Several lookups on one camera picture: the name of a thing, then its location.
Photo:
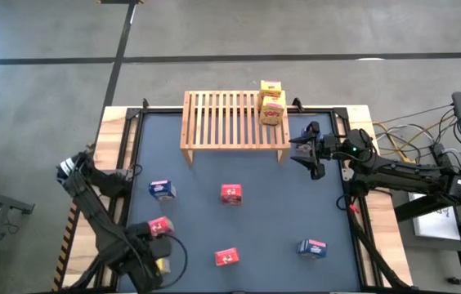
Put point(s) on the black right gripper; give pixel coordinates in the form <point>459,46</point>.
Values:
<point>322,148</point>

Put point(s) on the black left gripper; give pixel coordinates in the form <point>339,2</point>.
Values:
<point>144,261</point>

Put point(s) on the blue Frosted Flakes cereal box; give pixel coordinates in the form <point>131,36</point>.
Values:
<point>311,248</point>
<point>162,190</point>
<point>304,148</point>

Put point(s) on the yellow Pops cereal box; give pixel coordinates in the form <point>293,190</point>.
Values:
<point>270,86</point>
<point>165,265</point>
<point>272,112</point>

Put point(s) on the red Froot Loops cereal box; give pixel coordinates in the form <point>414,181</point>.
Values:
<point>161,225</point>
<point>226,256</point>
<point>231,193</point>

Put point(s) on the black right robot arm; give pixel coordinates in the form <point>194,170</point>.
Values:
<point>398,173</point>

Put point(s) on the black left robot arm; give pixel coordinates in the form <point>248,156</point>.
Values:
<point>91,212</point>

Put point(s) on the slatted wooden shelf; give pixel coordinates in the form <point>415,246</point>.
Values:
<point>222,145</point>

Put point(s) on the small red tag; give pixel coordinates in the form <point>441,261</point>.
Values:
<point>353,209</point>

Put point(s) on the yellow black hazard strip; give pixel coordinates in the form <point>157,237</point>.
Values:
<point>65,253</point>

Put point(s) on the black metal beam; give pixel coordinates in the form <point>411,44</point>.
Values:
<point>418,208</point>

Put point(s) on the black power strip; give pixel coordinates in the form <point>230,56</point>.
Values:
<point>443,158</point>

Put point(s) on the white board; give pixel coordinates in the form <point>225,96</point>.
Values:
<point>435,222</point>

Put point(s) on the small black floor object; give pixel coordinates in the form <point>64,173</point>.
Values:
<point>455,281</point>

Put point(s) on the black metal table frame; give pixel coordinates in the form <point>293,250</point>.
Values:
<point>161,110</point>

